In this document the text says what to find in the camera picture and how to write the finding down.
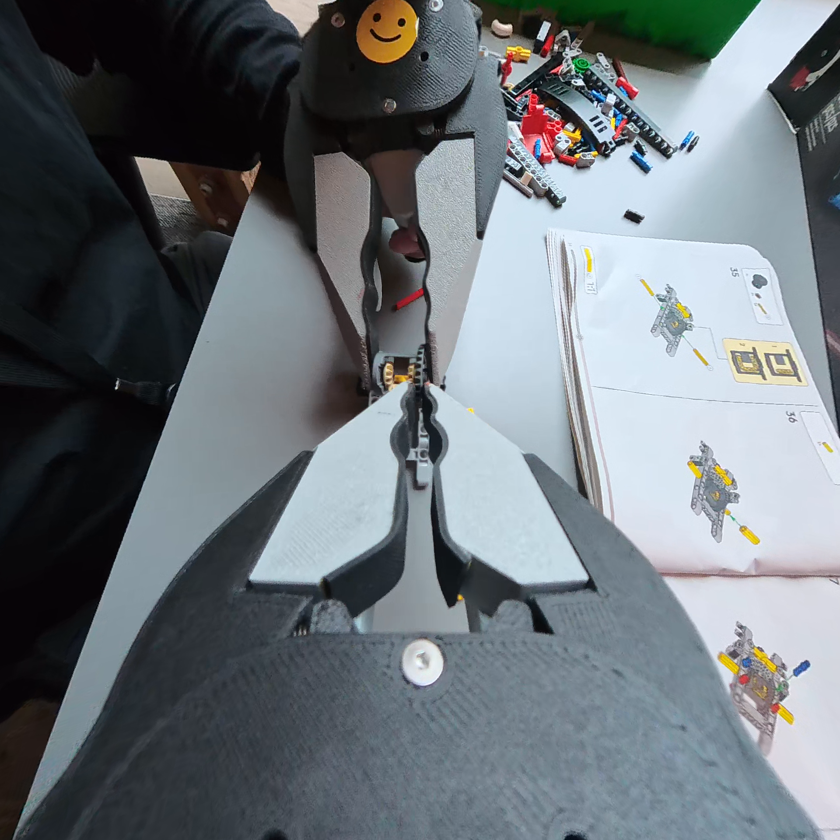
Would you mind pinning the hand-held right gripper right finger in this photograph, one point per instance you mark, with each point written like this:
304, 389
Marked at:
499, 518

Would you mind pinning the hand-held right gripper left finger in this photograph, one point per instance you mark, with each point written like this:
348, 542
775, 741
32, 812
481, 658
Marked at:
328, 518

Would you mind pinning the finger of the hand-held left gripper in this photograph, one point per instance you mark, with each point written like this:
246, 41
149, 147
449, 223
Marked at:
453, 216
341, 216

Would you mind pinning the grey lego differential housing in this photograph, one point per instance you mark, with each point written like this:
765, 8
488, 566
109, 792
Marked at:
394, 374

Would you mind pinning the person's left forearm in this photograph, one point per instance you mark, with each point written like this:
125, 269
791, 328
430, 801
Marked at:
184, 72

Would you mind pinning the red lego axle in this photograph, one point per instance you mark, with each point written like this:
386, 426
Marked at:
408, 298

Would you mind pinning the pile of loose lego pieces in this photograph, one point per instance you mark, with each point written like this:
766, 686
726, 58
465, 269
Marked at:
564, 124

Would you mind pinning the lego instruction booklet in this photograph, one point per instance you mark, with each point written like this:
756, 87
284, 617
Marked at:
689, 407

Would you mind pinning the black lego set box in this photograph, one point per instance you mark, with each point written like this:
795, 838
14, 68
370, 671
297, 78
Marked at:
820, 164

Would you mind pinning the person's left hand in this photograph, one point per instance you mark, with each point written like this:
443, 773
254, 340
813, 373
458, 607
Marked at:
407, 243

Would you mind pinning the wooden table leg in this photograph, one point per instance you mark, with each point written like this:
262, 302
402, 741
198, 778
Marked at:
216, 193

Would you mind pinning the green plastic bin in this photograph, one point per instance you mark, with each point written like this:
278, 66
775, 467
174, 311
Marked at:
623, 23

